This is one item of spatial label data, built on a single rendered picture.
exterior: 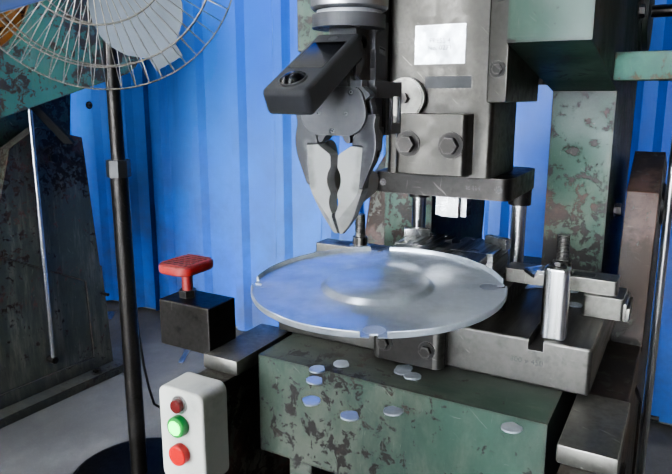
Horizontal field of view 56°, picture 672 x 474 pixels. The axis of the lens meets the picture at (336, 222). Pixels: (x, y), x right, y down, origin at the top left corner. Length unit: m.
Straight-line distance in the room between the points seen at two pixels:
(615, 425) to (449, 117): 0.41
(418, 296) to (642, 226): 0.57
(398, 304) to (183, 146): 2.17
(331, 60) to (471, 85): 0.32
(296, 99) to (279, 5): 1.91
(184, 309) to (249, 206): 1.67
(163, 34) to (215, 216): 1.36
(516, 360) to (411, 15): 0.47
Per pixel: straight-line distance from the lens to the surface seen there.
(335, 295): 0.69
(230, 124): 2.60
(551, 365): 0.83
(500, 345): 0.83
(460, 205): 0.94
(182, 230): 2.84
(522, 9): 0.80
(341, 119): 0.60
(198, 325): 0.93
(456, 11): 0.87
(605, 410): 0.82
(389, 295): 0.68
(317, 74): 0.55
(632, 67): 1.01
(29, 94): 1.96
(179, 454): 0.89
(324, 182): 0.62
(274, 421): 0.93
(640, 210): 1.17
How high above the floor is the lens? 1.00
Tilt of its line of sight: 11 degrees down
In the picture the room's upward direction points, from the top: straight up
